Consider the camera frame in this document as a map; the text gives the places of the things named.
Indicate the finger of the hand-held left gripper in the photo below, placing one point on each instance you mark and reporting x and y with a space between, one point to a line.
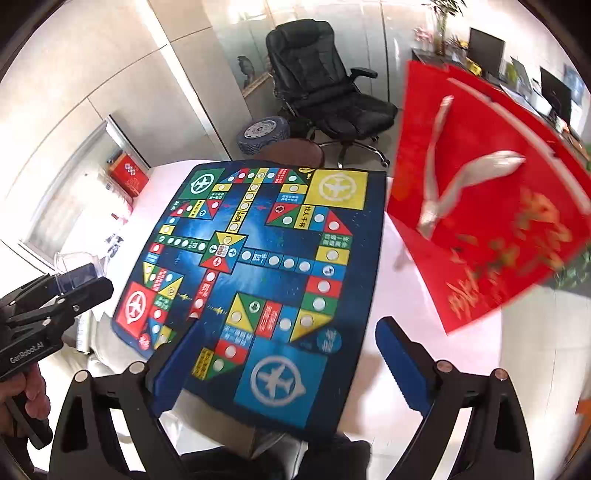
27 293
87 293

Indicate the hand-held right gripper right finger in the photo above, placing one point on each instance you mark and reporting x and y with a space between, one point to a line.
401 364

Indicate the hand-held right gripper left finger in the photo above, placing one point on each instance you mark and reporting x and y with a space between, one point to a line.
168 374

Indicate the clear plastic cup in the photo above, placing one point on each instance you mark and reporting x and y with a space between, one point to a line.
69 261

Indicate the red gift bag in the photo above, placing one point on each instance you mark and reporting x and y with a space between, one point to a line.
415 115

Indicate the person's left hand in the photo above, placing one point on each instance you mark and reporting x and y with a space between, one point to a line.
37 397

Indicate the red tin box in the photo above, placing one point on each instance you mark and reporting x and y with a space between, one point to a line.
129 177

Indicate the colourful board game mat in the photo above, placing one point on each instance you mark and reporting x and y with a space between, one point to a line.
258 221

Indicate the tyre shaped stool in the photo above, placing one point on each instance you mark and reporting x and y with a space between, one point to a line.
261 134

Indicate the round brown stool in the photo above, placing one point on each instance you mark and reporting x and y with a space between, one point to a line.
295 152

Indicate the grey office desk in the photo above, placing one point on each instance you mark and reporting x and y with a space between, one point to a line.
422 56

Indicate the silver laptop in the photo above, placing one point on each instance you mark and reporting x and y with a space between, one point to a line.
521 76

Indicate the small black monitor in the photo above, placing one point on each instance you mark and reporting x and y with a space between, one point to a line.
556 92

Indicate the black leather office chair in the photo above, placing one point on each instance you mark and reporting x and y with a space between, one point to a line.
314 60

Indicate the large black monitor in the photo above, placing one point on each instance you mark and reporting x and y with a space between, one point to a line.
485 50

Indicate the blue water jug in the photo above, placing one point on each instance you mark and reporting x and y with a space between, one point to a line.
575 81

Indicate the bamboo plant in vase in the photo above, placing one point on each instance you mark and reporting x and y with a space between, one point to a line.
443 18

